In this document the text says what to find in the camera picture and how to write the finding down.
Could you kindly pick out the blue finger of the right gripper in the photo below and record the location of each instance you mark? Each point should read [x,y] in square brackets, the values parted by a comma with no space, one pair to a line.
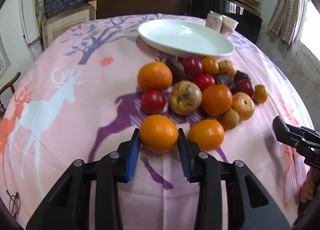
[297,129]
[292,142]

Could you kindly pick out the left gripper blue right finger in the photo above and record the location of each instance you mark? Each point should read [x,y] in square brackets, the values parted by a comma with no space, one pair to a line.
[185,154]

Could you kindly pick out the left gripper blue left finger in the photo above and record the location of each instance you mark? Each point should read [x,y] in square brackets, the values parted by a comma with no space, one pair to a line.
[132,155]

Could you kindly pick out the small brown longan fruit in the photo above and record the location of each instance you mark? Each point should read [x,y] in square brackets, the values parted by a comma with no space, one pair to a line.
[229,120]

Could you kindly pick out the small red tomato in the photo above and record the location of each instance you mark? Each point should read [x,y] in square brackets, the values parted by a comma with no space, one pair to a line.
[204,81]
[153,102]

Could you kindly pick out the striped yellow pepino melon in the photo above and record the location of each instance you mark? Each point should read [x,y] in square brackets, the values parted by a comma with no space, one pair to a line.
[185,97]

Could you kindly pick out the orange persimmon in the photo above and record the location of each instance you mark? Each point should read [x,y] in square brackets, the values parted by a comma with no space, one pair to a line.
[243,105]

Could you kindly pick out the large orange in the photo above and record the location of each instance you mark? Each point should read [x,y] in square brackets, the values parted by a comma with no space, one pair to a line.
[154,76]
[216,99]

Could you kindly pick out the dark purple passion fruit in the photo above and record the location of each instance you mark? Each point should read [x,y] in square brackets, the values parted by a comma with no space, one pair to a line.
[176,68]

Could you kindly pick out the large red plum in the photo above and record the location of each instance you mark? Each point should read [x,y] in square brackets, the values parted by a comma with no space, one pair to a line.
[192,67]

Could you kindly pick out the small yellow orange fruit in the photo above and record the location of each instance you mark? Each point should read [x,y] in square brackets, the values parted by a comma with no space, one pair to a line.
[210,66]

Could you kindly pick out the small striped pepino back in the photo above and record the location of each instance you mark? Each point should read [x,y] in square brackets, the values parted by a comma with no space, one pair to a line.
[227,67]

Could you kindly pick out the purple mangosteen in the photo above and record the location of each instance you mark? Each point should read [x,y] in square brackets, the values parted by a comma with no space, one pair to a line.
[279,128]

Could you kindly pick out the dark wrinkled passion fruit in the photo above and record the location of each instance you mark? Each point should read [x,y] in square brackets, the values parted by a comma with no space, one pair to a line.
[224,80]

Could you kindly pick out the person's right hand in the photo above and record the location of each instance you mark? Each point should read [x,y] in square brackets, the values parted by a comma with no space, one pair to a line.
[308,187]

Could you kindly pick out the pink deer print tablecloth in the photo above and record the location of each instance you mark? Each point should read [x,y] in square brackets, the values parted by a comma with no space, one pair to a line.
[81,99]

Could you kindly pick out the checkered curtain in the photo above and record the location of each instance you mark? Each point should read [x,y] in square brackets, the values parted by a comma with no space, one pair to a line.
[286,19]

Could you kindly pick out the white oval plate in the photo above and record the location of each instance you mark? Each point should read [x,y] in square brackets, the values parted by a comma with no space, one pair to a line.
[184,39]

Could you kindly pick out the eyeglasses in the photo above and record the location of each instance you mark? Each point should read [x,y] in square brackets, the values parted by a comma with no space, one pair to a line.
[14,204]

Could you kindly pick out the white paper cup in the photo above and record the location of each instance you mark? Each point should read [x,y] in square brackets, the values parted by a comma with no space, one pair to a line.
[228,26]

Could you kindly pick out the pink drink can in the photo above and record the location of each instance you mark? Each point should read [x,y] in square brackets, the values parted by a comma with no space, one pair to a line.
[214,21]

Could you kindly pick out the framed picture leaning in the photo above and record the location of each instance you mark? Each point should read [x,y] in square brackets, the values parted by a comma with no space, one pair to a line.
[53,27]

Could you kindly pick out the dark wooden cabinet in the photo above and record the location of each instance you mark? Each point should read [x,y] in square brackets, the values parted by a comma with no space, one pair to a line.
[114,8]

